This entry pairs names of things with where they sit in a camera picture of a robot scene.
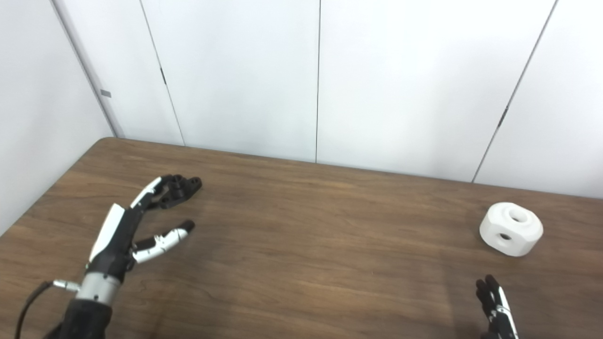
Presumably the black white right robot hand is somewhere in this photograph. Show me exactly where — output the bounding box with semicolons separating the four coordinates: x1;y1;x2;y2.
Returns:
475;275;520;339

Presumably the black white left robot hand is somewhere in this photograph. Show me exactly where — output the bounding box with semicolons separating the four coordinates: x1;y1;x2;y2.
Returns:
86;175;196;283

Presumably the round white plastic piece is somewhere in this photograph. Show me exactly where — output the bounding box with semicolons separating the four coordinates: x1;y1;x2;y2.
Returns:
480;202;544;257

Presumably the black plastic holder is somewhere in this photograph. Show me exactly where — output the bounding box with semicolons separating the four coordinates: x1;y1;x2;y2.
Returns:
159;175;203;210

